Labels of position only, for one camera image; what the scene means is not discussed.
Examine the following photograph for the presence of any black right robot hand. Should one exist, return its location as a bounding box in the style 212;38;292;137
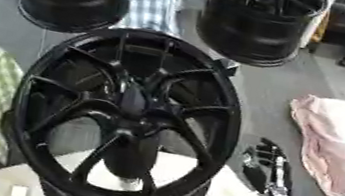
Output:
234;134;301;196

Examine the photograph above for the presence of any white pin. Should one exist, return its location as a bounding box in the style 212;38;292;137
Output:
7;182;33;196

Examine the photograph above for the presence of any large black spoked wheel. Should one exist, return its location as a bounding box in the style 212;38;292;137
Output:
0;7;258;196

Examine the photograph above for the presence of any pink crumpled cloth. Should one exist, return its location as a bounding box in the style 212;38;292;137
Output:
273;88;345;196

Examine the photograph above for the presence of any blue checked cloth table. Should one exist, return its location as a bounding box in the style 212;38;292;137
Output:
112;0;190;41

